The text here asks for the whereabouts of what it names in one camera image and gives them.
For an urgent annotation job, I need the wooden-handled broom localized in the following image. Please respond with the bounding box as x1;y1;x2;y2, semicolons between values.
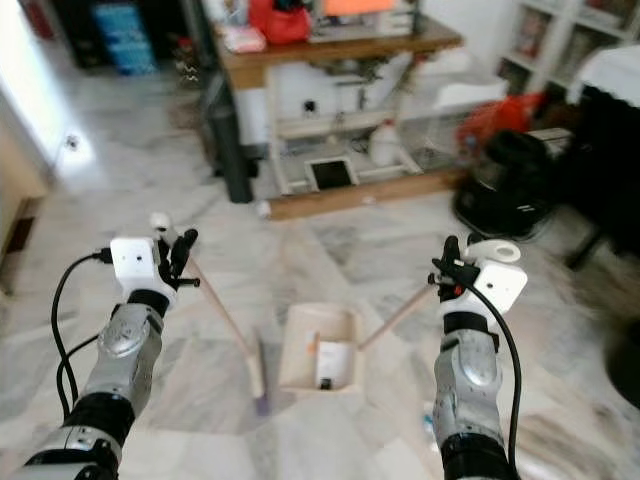
148;211;273;416

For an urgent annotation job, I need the black round trash bin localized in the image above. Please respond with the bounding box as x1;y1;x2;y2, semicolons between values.
450;130;568;241

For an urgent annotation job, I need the black cylindrical stand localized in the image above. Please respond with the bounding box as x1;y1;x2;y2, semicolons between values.
203;70;254;204

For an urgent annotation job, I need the white plastic jug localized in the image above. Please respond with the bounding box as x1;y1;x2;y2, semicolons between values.
367;120;403;168

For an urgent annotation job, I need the black white-framed panel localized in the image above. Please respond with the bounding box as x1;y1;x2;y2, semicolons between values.
306;155;359;193

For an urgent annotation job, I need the white paper card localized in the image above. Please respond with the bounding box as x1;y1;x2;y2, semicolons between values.
315;340;356;391

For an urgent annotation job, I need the red net bag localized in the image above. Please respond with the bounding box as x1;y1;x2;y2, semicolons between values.
455;92;546;151

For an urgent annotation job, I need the black furniture with white cloth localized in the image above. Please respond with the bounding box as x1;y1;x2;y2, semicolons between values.
565;45;640;271

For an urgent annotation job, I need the white rack under table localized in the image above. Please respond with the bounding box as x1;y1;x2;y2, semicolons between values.
263;55;469;196

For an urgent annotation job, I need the blue box stack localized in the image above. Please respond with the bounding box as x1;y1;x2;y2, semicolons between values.
92;3;158;76

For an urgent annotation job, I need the pink package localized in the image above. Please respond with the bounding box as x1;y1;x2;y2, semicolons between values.
222;25;268;54

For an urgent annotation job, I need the brown wooden table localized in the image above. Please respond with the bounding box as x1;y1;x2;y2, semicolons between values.
218;15;469;221

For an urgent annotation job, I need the white bookshelf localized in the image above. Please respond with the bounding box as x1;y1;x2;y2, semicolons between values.
495;0;640;96

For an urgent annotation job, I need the orange flat item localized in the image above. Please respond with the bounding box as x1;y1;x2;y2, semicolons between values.
325;0;401;18

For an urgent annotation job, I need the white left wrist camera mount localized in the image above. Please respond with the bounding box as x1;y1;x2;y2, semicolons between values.
110;236;167;301

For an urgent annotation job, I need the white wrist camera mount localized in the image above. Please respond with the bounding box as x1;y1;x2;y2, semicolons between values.
110;236;167;301
442;260;529;323

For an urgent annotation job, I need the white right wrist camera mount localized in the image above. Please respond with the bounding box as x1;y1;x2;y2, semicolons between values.
442;260;529;323

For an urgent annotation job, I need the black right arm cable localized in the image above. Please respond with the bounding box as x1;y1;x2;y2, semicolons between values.
465;283;523;471

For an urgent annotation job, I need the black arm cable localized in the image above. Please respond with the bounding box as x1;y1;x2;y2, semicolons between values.
50;250;113;421
465;283;523;471

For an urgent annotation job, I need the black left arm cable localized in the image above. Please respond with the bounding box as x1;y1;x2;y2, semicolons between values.
50;250;113;421

